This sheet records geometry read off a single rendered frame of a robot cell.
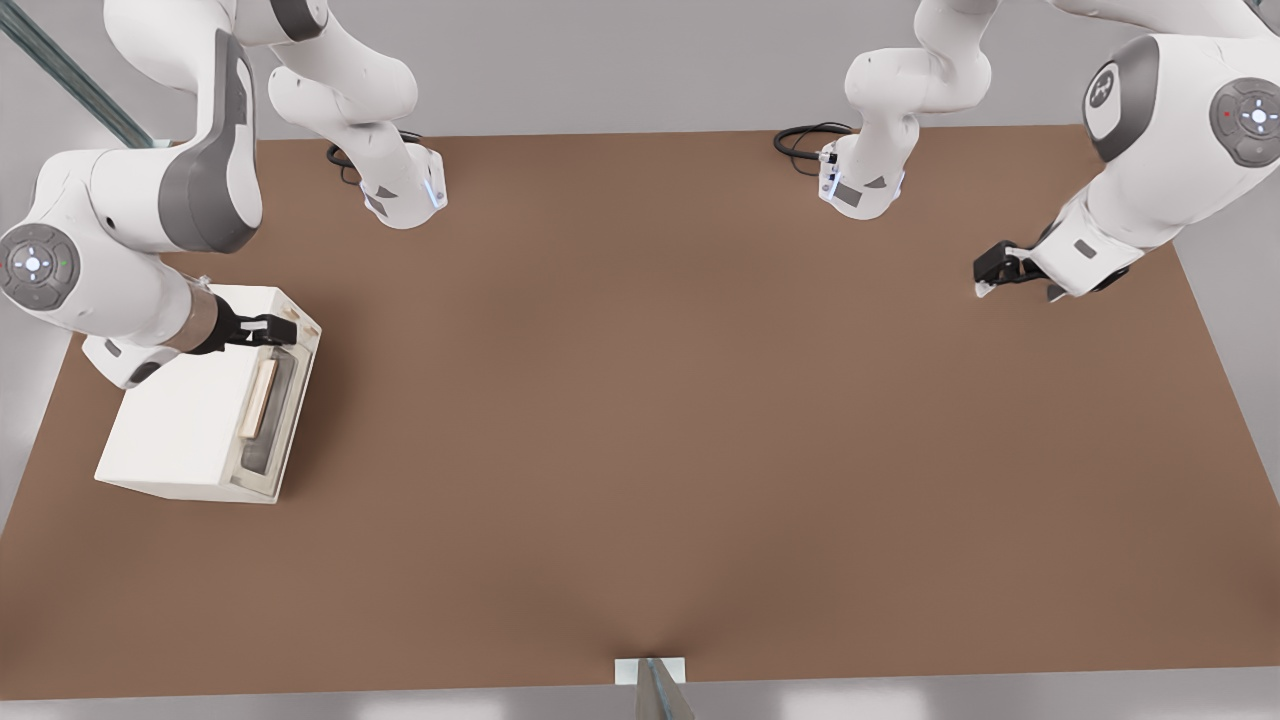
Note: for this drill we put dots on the oven door with window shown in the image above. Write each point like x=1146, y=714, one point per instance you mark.
x=280, y=420

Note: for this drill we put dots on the white oven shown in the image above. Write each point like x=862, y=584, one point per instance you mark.
x=180, y=430

